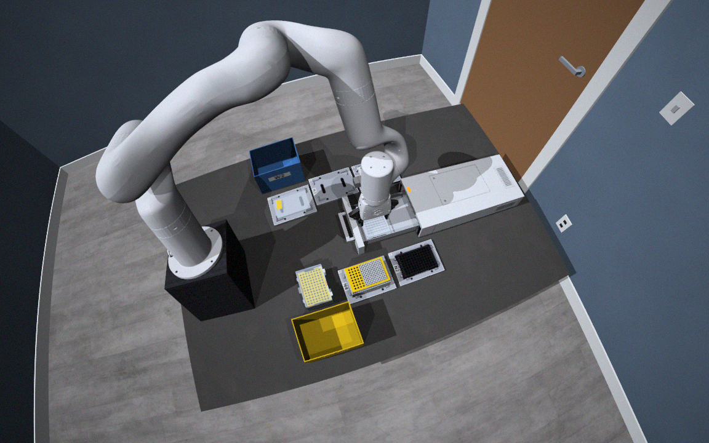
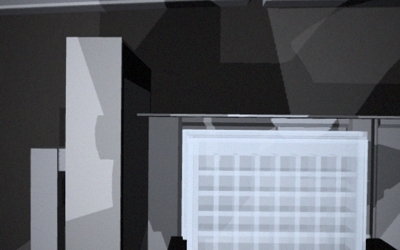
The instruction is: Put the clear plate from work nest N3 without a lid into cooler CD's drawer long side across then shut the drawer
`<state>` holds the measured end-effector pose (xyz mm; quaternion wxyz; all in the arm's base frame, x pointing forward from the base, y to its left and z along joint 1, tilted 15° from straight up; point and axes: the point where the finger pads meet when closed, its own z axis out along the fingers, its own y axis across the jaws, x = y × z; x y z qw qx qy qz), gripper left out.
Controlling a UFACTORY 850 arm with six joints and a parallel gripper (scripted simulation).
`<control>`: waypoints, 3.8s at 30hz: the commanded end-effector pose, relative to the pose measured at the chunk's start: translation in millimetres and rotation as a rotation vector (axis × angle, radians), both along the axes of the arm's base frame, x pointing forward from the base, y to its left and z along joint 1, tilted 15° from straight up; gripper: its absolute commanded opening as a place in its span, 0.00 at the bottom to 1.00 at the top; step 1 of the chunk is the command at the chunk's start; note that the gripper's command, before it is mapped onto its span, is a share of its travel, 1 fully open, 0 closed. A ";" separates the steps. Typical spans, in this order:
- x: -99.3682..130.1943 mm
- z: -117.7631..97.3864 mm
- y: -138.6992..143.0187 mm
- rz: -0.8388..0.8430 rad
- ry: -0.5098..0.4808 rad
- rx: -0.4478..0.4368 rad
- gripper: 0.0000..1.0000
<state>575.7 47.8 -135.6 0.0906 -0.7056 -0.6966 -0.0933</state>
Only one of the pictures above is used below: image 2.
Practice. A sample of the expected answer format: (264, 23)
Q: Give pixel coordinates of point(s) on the clear multi-well plate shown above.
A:
(311, 216)

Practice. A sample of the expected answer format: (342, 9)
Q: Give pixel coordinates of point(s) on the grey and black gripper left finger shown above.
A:
(177, 243)

